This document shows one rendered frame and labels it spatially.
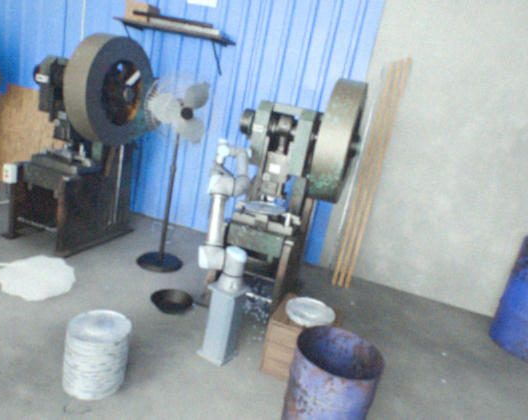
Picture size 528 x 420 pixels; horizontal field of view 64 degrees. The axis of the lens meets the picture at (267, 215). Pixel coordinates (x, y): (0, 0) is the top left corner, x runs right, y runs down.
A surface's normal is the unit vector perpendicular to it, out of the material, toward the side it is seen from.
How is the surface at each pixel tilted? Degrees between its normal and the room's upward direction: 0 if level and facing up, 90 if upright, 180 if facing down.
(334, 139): 85
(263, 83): 90
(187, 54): 90
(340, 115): 64
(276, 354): 90
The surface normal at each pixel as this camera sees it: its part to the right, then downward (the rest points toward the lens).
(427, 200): -0.27, 0.21
